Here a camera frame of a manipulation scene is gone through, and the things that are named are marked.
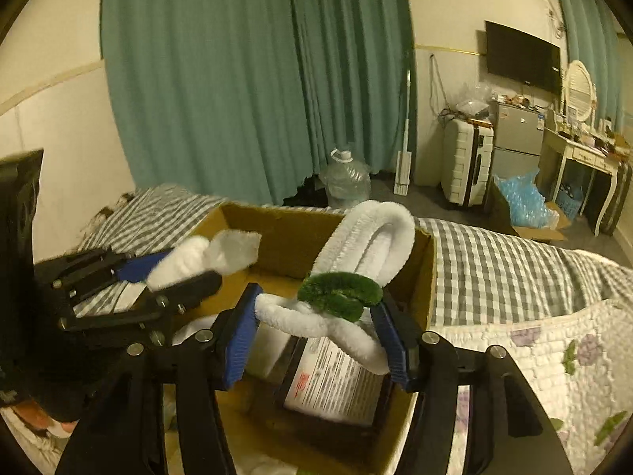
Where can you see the brown cardboard box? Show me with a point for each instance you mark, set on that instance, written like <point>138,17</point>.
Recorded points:
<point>277,237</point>

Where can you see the white oval mirror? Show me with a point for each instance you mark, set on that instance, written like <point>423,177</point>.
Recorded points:
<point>579,89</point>

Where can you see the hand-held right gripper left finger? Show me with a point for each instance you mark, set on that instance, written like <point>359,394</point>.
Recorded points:
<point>240,344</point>

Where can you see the blue plastic basket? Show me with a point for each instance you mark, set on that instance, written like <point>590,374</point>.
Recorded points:
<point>571,210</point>

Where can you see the white fluffy plush piece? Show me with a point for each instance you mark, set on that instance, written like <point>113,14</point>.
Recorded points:
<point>190,257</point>

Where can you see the narrow green curtain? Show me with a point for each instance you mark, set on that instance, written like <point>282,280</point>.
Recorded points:
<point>588,34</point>

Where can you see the white dressing table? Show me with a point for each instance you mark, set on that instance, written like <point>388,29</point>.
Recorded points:
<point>573,151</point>

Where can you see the black box white label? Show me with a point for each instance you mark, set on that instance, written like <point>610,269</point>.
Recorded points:
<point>336,378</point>

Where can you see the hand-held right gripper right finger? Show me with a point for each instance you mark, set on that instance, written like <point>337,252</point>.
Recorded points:
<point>395,351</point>

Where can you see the small silver fridge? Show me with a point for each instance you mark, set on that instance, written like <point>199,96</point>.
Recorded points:
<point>517,133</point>

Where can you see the white fuzzy loop green band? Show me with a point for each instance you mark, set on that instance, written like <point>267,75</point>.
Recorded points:
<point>395,230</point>

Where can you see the grey checkered bed sheet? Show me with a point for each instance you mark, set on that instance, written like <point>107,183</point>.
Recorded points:
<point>494,267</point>

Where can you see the clear water jug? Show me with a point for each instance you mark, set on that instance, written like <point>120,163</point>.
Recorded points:
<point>346,183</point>

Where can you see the dark striped chair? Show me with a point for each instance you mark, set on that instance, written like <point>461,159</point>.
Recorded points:
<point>618,198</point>

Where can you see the clear plastic bag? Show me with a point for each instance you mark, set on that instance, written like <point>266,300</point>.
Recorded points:
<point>472,99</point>

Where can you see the white floral quilt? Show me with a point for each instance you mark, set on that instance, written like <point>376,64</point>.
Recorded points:
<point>544,356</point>

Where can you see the white suitcase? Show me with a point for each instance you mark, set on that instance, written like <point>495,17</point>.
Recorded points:
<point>465,163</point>

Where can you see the open cardboard box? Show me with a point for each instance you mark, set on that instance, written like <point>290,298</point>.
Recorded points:
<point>541,233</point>

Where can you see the white flat mop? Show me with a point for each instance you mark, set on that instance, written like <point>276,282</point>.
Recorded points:
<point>401,173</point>

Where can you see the black wall television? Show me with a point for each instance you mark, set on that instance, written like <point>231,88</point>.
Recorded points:
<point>521,57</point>

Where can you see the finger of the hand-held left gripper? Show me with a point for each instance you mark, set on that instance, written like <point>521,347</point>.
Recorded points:
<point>136,267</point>
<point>190,289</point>

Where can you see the blue bubble wrap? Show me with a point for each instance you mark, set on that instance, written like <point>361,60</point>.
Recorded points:
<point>524,203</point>

